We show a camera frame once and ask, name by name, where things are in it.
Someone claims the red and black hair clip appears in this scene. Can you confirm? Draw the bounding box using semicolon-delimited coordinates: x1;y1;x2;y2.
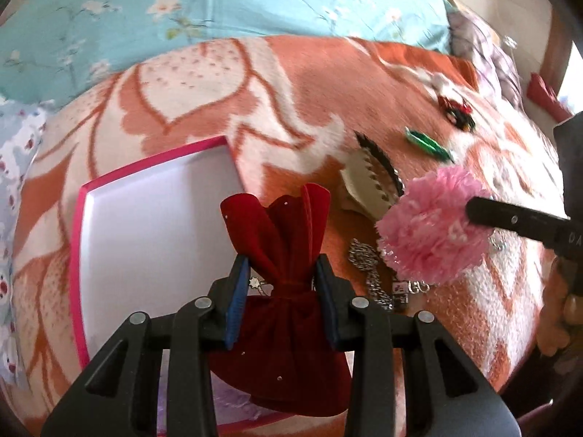
436;95;476;130

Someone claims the person's right hand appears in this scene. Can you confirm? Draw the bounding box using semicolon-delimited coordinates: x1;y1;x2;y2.
536;255;583;358

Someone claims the dark brown hair comb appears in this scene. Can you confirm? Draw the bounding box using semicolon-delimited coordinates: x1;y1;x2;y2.
354;131;406;194

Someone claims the red-rimmed white box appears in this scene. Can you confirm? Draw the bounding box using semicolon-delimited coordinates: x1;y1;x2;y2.
69;135;292;431

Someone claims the pink pom-pom scrunchie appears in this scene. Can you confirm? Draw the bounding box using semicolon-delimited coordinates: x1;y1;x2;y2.
374;165;495;288

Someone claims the green hair clip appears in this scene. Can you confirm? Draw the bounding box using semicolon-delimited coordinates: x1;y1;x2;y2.
405;127;455;163

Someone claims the red cloth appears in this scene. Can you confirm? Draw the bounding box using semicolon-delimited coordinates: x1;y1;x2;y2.
526;73;572;119

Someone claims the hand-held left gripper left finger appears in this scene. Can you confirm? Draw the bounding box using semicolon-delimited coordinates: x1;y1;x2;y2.
41;255;250;437

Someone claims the blue bear print pillow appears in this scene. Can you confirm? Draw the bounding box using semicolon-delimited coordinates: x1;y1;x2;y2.
0;98;48;383

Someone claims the red velvet bow hair clip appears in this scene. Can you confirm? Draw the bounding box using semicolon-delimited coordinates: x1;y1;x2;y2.
207;183;353;418

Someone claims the light blue floral pillow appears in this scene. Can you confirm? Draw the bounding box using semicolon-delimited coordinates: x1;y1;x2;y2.
0;0;451;110

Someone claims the small charm bracelet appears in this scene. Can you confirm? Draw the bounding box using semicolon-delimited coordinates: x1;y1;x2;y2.
392;280;431;305

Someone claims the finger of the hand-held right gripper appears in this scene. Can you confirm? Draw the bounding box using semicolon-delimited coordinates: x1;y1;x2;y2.
465;196;575;249

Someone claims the purple patterned cloth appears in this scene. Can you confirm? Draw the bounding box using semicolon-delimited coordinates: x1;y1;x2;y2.
449;7;524;110

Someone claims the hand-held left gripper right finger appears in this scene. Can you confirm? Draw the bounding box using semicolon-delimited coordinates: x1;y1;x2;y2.
314;255;520;437

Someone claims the silver chain necklace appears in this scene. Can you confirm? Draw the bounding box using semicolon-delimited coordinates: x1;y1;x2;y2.
348;238;395;312

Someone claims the beige claw hair clip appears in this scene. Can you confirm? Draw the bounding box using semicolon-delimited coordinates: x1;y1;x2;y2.
339;148;404;214

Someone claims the orange and cream blanket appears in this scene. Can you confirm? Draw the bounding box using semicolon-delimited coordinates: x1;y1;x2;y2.
13;35;566;437

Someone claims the silver ring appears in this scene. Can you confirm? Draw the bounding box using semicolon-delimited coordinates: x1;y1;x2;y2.
248;275;276;296

